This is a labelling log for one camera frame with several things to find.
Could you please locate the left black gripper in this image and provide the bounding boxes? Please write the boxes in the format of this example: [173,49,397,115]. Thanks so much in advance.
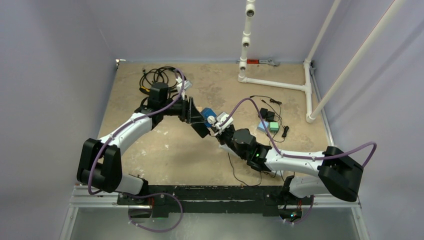
[161,95,206,124]

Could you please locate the blue wall socket box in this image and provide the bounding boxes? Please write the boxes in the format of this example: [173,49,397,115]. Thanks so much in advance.
[200,107,217,128]

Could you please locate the white strip cord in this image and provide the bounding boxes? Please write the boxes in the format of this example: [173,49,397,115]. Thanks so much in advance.
[206,115,222,133]

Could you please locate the blue plug adapter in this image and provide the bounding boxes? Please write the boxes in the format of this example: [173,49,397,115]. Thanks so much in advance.
[256,121,269,133]

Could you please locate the green plug adapter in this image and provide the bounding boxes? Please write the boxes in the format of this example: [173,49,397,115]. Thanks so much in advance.
[268,121,280,133]

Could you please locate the white colourful power strip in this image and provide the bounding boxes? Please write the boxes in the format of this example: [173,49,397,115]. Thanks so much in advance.
[219,144,238,157]

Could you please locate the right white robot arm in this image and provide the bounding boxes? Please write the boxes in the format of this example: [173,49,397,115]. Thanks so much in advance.
[214,127,364,204]

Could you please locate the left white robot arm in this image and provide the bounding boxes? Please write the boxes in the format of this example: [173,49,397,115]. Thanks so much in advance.
[76,77,210,205]

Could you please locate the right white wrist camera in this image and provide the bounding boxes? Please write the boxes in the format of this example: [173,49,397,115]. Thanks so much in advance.
[215,112,234,130]

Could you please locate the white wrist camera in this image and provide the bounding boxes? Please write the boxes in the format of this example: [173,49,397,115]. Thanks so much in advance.
[175,76,193,95]
[215,112,234,130]

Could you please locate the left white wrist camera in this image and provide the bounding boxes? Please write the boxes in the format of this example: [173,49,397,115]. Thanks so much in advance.
[175,76,193,95]

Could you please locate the thin black adapter cable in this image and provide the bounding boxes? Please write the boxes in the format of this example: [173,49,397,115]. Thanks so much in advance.
[227,152,286,188]

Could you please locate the coiled black cable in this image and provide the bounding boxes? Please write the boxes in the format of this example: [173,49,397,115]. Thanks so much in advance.
[139,66,181,92]

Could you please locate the yellow handled screwdriver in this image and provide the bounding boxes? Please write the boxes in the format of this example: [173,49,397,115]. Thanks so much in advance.
[139,86,150,95]

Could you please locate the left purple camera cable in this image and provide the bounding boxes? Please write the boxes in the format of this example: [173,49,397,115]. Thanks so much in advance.
[87,68,186,196]

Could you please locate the purple camera cable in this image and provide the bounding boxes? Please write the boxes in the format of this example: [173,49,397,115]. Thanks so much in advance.
[220,97,378,169]
[87,68,186,196]

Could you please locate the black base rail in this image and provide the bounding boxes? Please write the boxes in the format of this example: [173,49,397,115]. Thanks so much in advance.
[117,185,312,218]

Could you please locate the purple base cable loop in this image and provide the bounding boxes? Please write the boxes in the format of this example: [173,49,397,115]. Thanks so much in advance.
[127,192,185,233]

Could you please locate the red handled adjustable wrench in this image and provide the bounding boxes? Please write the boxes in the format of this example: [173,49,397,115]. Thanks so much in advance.
[246,58,280,67]

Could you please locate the white PVC pipe frame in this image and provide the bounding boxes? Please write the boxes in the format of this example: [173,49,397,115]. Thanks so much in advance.
[237,0,407,124]

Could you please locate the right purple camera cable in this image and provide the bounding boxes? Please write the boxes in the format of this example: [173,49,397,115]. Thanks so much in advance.
[220,97,378,169]

